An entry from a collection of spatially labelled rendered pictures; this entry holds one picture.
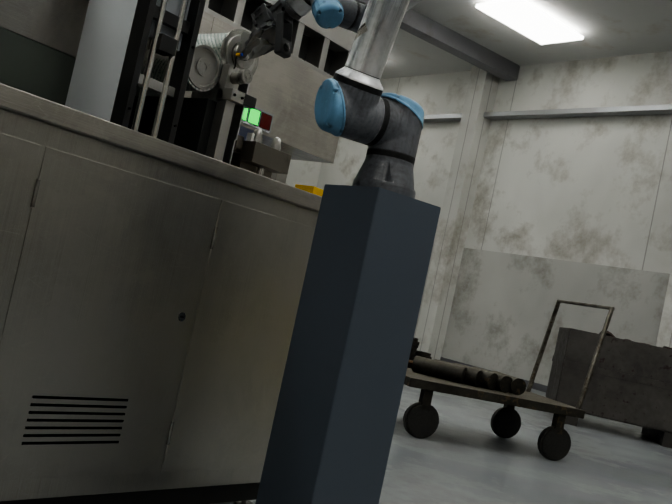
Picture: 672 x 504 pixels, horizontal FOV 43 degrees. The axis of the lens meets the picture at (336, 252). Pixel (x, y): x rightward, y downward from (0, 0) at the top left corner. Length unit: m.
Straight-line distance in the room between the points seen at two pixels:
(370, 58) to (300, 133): 1.27
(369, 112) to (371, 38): 0.16
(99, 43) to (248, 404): 1.02
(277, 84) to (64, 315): 1.48
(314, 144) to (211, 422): 1.37
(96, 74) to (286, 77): 0.96
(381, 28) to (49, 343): 0.97
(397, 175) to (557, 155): 9.16
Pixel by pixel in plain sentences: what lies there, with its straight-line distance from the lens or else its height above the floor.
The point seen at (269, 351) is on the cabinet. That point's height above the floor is 0.46.
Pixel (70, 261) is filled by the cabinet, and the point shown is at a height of 0.60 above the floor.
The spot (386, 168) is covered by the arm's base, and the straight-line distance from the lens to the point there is 1.95.
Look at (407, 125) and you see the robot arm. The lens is 1.97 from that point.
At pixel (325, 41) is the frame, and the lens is 3.26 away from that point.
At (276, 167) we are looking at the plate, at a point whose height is 0.98.
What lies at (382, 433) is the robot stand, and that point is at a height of 0.36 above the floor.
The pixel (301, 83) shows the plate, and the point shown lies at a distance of 3.15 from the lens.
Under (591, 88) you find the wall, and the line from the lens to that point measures 11.08.
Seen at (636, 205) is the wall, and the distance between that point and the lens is 10.24.
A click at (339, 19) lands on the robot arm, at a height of 1.33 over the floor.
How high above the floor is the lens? 0.66
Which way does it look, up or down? 3 degrees up
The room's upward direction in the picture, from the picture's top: 12 degrees clockwise
